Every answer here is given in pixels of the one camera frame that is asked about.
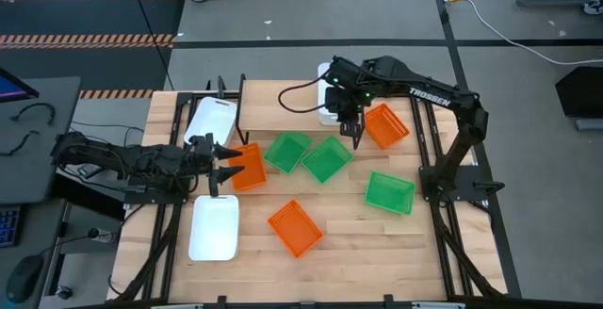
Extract orange black hazard tape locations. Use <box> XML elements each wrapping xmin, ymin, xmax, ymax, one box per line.
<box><xmin>0</xmin><ymin>33</ymin><xmax>176</xmax><ymax>50</ymax></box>
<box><xmin>78</xmin><ymin>89</ymin><xmax>155</xmax><ymax>100</ymax></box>

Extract computer monitor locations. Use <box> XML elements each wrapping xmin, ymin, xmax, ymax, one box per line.
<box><xmin>0</xmin><ymin>66</ymin><xmax>41</xmax><ymax>105</ymax></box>

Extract grey desk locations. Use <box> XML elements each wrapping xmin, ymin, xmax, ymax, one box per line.
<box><xmin>0</xmin><ymin>76</ymin><xmax>82</xmax><ymax>205</ymax></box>

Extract white plastic bin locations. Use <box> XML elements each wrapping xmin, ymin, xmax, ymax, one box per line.
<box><xmin>183</xmin><ymin>95</ymin><xmax>238</xmax><ymax>148</ymax></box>
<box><xmin>317</xmin><ymin>61</ymin><xmax>343</xmax><ymax>127</ymax></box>
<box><xmin>187</xmin><ymin>194</ymin><xmax>240</xmax><ymax>262</ymax></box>

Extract short black desk cable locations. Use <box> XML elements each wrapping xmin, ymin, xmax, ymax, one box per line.
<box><xmin>0</xmin><ymin>129</ymin><xmax>41</xmax><ymax>157</ymax></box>
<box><xmin>8</xmin><ymin>102</ymin><xmax>57</xmax><ymax>127</ymax></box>

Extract orange plastic basket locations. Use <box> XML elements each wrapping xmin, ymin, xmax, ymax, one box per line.
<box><xmin>228</xmin><ymin>141</ymin><xmax>269</xmax><ymax>192</ymax></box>
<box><xmin>267</xmin><ymin>199</ymin><xmax>325</xmax><ymax>259</ymax></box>
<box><xmin>364</xmin><ymin>103</ymin><xmax>411</xmax><ymax>151</ymax></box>

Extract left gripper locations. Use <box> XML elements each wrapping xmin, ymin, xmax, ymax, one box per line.
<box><xmin>184</xmin><ymin>132</ymin><xmax>246</xmax><ymax>199</ymax></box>

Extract black floor mat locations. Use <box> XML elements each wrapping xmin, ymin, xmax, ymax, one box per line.
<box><xmin>0</xmin><ymin>0</ymin><xmax>186</xmax><ymax>94</ymax></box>

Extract small black handheld device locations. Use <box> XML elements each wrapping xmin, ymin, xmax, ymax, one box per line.
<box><xmin>77</xmin><ymin>162</ymin><xmax>103</xmax><ymax>179</ymax></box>

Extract thin black floor cable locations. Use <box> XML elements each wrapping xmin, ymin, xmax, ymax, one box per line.
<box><xmin>126</xmin><ymin>0</ymin><xmax>175</xmax><ymax>91</ymax></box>

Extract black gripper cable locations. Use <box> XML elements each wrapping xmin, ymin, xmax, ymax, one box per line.
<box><xmin>277</xmin><ymin>77</ymin><xmax>341</xmax><ymax>115</ymax></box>

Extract black keyboard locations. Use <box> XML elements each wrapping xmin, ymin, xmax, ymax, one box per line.
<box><xmin>0</xmin><ymin>204</ymin><xmax>23</xmax><ymax>249</ymax></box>

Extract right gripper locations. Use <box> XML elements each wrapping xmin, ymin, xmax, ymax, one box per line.
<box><xmin>324</xmin><ymin>85</ymin><xmax>369</xmax><ymax>152</ymax></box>

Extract green plastic basket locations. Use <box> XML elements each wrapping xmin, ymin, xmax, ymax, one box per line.
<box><xmin>364</xmin><ymin>171</ymin><xmax>417</xmax><ymax>217</ymax></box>
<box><xmin>300</xmin><ymin>135</ymin><xmax>354</xmax><ymax>185</ymax></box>
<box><xmin>262</xmin><ymin>131</ymin><xmax>314</xmax><ymax>175</ymax></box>

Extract grey side table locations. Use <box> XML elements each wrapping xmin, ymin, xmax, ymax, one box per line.
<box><xmin>0</xmin><ymin>198</ymin><xmax>126</xmax><ymax>309</ymax></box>

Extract black white power plug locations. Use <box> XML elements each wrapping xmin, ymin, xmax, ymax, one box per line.
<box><xmin>87</xmin><ymin>227</ymin><xmax>118</xmax><ymax>245</ymax></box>

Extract black floor box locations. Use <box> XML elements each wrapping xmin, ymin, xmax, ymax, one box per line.
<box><xmin>554</xmin><ymin>66</ymin><xmax>603</xmax><ymax>132</ymax></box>

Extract black computer mouse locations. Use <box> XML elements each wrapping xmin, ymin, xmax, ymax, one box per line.
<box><xmin>5</xmin><ymin>253</ymin><xmax>45</xmax><ymax>304</ymax></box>

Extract white floor cable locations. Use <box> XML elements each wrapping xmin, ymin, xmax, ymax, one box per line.
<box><xmin>459</xmin><ymin>0</ymin><xmax>603</xmax><ymax>66</ymax></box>

